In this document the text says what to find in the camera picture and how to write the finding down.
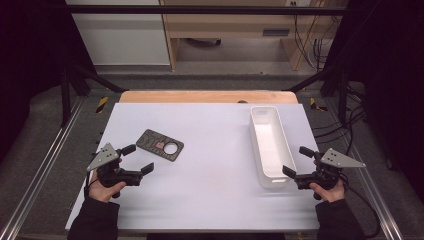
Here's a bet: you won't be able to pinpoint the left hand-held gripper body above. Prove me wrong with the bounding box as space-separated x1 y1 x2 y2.
86 142 145 199

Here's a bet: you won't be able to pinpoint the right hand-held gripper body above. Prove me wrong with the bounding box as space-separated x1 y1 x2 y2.
294 147 367 201

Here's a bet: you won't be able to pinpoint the dark patterned plate with hole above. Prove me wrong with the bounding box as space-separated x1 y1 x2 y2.
135 128 185 163

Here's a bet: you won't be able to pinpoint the white rectangular plastic bin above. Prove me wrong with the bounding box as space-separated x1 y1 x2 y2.
248 105 298 190

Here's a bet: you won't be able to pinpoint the person's right hand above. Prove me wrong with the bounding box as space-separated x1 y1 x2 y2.
308 179 346 204

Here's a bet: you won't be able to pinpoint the person's left hand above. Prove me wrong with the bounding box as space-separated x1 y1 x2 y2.
88 158 128 204

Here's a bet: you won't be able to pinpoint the white table mat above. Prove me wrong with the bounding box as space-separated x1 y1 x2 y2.
65 102 348 233

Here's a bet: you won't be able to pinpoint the wooden table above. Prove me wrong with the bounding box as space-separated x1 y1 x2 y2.
119 89 299 104

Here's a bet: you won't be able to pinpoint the black curtain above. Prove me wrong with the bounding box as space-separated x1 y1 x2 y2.
0 0 98 163
328 0 424 196

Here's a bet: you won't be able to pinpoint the white cabinet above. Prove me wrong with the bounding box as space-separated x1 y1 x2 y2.
65 0 171 66

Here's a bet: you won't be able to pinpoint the wooden desk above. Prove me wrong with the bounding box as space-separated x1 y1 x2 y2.
159 0 348 72

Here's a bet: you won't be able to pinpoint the left hand-held gripper cable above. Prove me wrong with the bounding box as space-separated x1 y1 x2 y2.
83 173 101 198

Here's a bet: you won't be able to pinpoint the hand-held gripper cable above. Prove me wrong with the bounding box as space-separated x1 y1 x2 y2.
83 173 101 198
339 173 382 239

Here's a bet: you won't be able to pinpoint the aluminium rail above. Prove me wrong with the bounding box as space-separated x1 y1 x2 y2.
324 99 405 240
0 96 88 240

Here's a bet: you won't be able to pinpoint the black floor cables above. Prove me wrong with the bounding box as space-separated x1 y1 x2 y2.
312 81 369 158

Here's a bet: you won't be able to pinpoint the right hand-held gripper cable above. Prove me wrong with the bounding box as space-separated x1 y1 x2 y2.
339 173 382 239

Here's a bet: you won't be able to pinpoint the black frame strut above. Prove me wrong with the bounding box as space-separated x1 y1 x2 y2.
282 65 350 125
60 64 129 128

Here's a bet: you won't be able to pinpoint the hanging cable bundle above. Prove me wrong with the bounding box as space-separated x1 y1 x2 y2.
292 1 339 72

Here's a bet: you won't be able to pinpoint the black horizontal frame bar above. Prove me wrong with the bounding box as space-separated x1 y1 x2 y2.
64 4 349 16

